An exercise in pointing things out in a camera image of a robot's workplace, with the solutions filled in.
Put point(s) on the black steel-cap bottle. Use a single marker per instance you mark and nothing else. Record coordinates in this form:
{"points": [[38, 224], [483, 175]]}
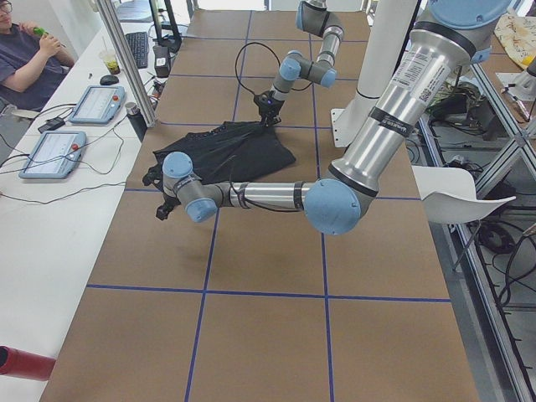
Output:
{"points": [[135, 117]]}

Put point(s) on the black graphic t-shirt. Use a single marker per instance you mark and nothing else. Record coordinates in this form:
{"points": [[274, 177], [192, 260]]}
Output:
{"points": [[235, 151]]}

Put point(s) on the seated person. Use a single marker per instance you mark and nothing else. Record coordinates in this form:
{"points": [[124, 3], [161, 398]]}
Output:
{"points": [[32, 66]]}

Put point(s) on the teach pendant tablet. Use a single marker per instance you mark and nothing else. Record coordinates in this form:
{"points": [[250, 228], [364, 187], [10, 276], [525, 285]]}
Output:
{"points": [[98, 105], [55, 156]]}

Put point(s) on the white plastic chair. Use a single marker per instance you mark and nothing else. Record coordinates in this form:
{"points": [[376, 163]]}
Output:
{"points": [[449, 195]]}

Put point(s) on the drink cup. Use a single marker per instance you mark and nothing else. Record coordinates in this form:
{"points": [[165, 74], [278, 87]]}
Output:
{"points": [[109, 58]]}

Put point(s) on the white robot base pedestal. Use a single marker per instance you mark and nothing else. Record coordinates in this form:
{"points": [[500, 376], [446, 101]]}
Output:
{"points": [[364, 84]]}

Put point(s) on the aluminium frame post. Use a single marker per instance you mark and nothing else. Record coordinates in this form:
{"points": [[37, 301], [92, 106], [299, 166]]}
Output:
{"points": [[114, 29]]}

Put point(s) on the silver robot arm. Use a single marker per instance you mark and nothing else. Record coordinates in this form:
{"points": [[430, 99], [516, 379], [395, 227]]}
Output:
{"points": [[410, 52], [314, 18]]}

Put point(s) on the upper teach pendant tablet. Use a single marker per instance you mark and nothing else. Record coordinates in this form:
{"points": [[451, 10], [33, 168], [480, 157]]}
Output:
{"points": [[98, 105]]}

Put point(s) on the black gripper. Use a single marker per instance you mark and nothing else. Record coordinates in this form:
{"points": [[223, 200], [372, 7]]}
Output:
{"points": [[268, 110], [156, 179]]}

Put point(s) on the black keyboard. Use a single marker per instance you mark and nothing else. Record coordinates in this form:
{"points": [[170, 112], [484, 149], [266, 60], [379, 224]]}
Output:
{"points": [[138, 45]]}

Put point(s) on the red bottle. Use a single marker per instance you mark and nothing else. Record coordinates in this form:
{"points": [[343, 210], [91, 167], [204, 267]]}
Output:
{"points": [[21, 364]]}

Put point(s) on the black computer mouse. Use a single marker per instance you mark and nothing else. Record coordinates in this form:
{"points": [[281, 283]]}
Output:
{"points": [[107, 80]]}

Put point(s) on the black power adapter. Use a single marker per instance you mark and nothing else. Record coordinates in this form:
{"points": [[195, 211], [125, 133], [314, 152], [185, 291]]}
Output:
{"points": [[52, 124]]}

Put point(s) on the lower teach pendant tablet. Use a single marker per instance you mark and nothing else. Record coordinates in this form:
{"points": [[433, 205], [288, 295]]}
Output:
{"points": [[55, 156]]}

